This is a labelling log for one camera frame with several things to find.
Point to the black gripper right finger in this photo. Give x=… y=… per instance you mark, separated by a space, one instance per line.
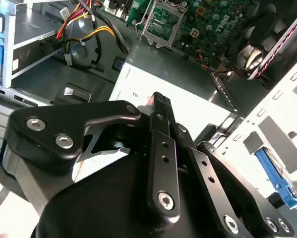
x=202 y=168

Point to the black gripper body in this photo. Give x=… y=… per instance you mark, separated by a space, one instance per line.
x=101 y=205

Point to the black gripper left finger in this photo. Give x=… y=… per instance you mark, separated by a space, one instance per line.
x=49 y=124

